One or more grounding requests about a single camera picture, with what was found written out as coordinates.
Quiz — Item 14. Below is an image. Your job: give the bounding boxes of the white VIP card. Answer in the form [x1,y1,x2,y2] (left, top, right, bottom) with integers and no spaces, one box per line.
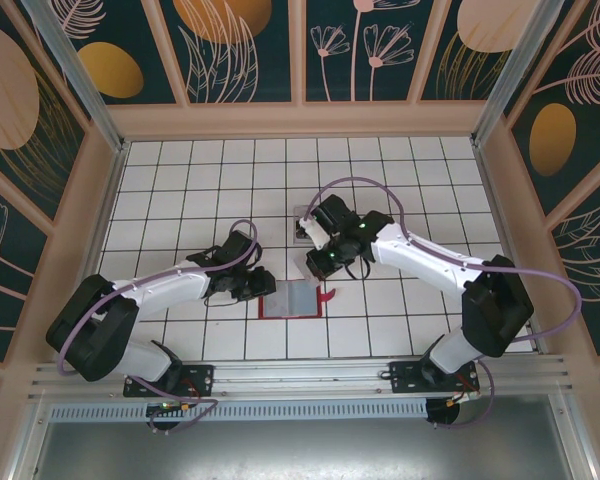
[291,256,323,288]

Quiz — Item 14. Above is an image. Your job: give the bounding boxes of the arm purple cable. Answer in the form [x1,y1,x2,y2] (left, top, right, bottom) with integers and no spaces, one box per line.
[303,175,582,431]
[54,219,261,436]

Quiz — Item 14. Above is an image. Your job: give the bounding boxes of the grey slotted cable duct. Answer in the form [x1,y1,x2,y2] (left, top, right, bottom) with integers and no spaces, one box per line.
[47,399,429,421]

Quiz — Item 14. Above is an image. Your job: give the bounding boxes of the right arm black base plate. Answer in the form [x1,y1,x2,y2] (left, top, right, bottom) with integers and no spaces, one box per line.
[388,359,481,396]

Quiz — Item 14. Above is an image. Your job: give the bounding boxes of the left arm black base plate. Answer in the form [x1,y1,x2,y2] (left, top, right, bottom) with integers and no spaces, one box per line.
[123,363,216,399]

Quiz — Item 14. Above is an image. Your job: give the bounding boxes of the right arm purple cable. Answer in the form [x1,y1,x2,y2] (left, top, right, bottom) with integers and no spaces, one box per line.
[303,175,582,431]

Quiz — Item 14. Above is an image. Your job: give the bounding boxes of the aluminium frame post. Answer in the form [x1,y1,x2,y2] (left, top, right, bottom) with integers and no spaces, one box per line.
[22,0,131,154]
[471,0,579,146]

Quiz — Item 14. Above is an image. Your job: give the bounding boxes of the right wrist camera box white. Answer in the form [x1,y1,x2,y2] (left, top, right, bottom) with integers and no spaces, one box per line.
[299,217,332,251]

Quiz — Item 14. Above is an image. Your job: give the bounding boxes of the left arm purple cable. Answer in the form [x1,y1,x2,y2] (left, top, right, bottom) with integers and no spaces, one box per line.
[54,219,261,436]

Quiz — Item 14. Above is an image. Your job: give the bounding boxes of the red card holder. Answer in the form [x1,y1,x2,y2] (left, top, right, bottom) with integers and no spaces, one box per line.
[258,279,339,320]

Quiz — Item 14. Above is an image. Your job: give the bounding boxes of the aluminium mounting rail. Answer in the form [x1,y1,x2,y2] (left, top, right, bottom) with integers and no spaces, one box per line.
[29,354,579,401]

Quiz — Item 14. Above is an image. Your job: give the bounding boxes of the clear plastic box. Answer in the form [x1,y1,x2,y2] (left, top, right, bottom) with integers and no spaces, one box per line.
[292,204,315,245]

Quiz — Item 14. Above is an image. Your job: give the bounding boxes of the grey metal panel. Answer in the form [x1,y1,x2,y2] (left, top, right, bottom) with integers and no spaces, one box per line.
[9,419,600,480]

